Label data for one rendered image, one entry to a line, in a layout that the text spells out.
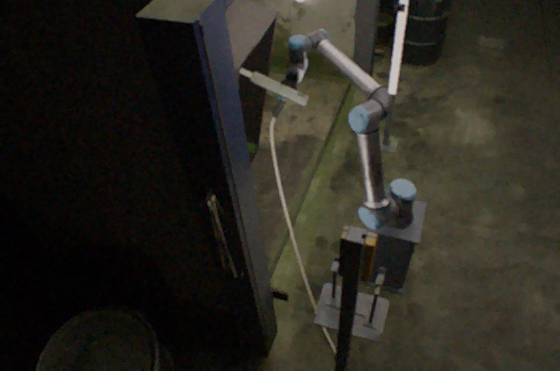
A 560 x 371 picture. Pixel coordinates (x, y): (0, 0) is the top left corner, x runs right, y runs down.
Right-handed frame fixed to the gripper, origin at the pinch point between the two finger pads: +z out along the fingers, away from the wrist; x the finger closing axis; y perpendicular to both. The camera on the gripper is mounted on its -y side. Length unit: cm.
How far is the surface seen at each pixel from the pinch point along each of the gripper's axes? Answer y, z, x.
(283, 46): 123, -214, 25
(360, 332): 37, 83, -79
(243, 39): -11.9, -13.4, 30.9
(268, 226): 136, -15, -30
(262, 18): -12.8, -36.8, 28.7
